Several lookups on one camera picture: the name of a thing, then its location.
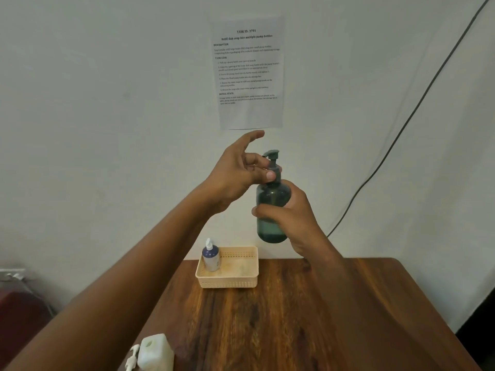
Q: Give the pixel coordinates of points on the person's right hand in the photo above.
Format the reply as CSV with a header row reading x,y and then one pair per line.
x,y
297,224

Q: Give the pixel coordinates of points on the person's left hand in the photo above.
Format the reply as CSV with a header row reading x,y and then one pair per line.
x,y
232,173

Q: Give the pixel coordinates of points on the dark teal transparent bottle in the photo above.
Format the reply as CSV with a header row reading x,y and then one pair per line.
x,y
270,224

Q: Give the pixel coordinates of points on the dark pump head yellow tube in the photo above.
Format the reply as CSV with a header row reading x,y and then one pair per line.
x,y
273,160

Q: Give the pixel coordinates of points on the white pump head short tube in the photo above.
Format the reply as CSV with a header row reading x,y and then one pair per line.
x,y
209,245

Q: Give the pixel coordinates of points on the blue and white bottle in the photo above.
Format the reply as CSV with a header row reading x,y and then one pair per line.
x,y
211,258

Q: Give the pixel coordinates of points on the large white soap bottle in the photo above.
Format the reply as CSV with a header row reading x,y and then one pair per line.
x,y
154,353

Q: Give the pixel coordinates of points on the white pump head long tube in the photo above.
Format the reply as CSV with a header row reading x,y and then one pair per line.
x,y
132,357

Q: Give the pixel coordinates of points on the person's right forearm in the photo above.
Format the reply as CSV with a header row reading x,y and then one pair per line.
x,y
348,305

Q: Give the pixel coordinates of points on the person's left forearm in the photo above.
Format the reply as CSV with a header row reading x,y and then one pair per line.
x,y
112,293

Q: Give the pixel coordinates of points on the beige plastic basket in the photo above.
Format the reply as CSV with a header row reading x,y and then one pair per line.
x,y
238,272

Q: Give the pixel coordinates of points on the printed paper sheet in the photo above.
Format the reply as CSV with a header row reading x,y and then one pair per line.
x,y
249,81

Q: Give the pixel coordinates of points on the maroon sofa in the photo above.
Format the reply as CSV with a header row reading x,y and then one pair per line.
x,y
19,324

